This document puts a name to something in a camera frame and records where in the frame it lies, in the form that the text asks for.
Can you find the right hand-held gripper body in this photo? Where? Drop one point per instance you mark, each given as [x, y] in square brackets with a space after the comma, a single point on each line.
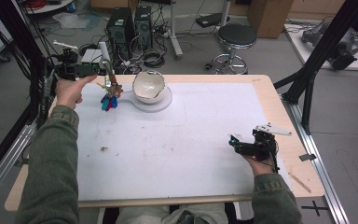
[261, 147]

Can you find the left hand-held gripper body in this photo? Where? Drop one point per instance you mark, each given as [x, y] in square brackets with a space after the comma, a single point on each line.
[69, 68]

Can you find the white key stand with pole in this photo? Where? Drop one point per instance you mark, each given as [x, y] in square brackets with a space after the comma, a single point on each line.
[155, 107]

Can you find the person's right hand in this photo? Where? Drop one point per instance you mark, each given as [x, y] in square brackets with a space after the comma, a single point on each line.
[262, 167]

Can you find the person's left hand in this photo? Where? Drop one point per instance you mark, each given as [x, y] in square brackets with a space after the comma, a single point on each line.
[70, 93]

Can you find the white electronics box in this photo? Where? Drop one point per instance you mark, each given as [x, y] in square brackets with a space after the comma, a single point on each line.
[90, 56]

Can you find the small grey clip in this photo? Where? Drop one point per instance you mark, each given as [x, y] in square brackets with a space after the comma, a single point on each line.
[307, 157]

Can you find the clear plastic bag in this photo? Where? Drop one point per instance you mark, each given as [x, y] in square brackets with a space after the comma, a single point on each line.
[74, 21]

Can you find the large black computer tower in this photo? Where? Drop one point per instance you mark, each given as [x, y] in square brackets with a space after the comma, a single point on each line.
[120, 28]

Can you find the thin wooden stick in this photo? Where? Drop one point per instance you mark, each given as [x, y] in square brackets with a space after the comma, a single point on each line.
[300, 182]

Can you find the white table mat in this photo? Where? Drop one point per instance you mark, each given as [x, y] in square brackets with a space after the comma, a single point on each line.
[183, 149]

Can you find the white egg-shaped ceramic bowl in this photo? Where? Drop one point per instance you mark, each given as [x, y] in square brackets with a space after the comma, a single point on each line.
[149, 85]

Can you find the white round table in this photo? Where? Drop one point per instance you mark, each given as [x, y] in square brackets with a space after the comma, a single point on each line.
[48, 6]

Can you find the small black computer tower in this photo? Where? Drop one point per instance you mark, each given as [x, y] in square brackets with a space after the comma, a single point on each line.
[143, 26]

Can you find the person's legs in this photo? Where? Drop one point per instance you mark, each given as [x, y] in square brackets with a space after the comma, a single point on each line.
[174, 216]

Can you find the black round stool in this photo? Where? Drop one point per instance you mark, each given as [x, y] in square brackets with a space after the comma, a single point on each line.
[236, 34]

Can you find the black flat box on floor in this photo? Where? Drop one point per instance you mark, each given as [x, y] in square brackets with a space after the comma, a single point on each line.
[209, 20]

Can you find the tall brown cardboard box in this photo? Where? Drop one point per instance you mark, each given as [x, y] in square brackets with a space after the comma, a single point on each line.
[270, 17]

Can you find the grey machine on board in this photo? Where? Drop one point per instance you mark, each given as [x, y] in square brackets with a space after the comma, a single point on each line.
[345, 49]

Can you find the black metal frame strut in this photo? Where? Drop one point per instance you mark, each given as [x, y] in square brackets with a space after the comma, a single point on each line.
[15, 37]
[317, 53]

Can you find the aluminium rail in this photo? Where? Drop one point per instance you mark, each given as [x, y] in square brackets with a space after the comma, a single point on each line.
[6, 165]
[320, 168]

